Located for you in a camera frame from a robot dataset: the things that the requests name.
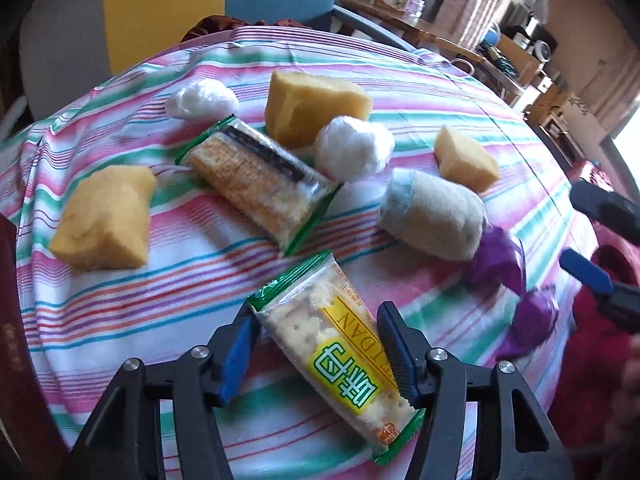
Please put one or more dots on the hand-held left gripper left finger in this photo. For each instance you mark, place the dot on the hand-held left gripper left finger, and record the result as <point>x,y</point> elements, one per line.
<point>239,357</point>

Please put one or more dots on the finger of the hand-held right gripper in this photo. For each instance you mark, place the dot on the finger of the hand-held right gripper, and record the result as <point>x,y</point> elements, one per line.
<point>587,199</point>
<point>582,267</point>

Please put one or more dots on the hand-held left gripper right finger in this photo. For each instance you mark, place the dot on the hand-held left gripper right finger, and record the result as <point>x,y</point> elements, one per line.
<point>396,347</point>

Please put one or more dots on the yellow label cracker packet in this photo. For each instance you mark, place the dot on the yellow label cracker packet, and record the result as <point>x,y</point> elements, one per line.
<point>327,355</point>

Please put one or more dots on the purple snack packet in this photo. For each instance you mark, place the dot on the purple snack packet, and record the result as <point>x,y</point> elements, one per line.
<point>532,317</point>
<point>495,260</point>

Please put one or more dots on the dark label cracker packet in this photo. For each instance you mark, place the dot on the dark label cracker packet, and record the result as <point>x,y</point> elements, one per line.
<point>255,180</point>

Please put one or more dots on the large white plastic ball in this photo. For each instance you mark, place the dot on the large white plastic ball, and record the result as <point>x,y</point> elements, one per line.
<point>355,147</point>

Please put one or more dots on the large yellow sponge block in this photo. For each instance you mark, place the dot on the large yellow sponge block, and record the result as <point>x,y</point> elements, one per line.
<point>312,107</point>

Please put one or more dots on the striped cloth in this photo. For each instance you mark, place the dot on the striped cloth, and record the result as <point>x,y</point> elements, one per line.
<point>165,305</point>

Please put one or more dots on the small yellow sponge block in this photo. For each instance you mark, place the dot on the small yellow sponge block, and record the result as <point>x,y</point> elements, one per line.
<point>467,160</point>

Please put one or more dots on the red patterned cloth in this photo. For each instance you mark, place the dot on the red patterned cloth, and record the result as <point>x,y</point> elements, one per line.
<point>600,400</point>

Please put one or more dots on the cream blue plush roll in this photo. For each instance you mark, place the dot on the cream blue plush roll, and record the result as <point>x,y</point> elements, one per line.
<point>435,215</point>

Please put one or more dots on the blue white pot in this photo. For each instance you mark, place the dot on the blue white pot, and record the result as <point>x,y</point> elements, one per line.
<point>492,35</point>

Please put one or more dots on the wide yellow sponge block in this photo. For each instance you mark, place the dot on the wide yellow sponge block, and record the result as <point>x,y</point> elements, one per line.
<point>105,217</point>

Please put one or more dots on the patterned beige curtain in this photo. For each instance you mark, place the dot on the patterned beige curtain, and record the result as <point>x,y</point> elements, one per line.
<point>480,0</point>

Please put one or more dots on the wooden side desk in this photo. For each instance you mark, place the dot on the wooden side desk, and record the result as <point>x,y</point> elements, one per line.
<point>430,35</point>

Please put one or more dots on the small white plastic ball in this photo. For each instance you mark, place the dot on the small white plastic ball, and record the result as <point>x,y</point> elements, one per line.
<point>202,99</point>

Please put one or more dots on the dark red cloth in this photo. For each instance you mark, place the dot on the dark red cloth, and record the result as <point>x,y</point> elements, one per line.
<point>212,27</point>

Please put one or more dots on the grey yellow blue chair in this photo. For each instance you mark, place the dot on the grey yellow blue chair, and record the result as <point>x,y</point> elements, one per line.
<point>160,5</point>

